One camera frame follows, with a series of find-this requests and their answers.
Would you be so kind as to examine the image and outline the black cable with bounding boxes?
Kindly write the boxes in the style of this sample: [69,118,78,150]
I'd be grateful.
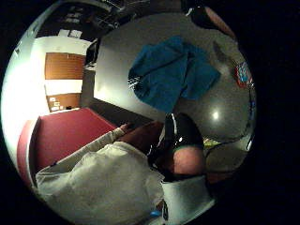
[202,85,256,158]

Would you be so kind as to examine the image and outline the blue towel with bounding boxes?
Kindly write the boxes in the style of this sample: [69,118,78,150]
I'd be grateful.
[127,35,221,114]

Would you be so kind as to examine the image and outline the white papers on wall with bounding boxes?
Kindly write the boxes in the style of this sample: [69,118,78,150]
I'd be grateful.
[57,28,83,39]

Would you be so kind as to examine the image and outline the red sofa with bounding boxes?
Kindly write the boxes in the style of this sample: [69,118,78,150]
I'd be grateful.
[17,107,118,188]

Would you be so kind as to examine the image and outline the black chair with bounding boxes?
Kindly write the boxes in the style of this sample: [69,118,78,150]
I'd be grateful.
[84,38,101,68]

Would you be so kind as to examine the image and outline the large brown cabinet door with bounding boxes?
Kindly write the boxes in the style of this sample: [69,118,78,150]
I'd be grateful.
[44,52,87,81]

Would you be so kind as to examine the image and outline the small brown cabinet door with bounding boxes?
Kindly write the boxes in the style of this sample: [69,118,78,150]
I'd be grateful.
[46,92,83,113]

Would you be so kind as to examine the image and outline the red and blue snack packet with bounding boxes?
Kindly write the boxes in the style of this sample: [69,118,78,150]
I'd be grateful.
[233,60,255,89]

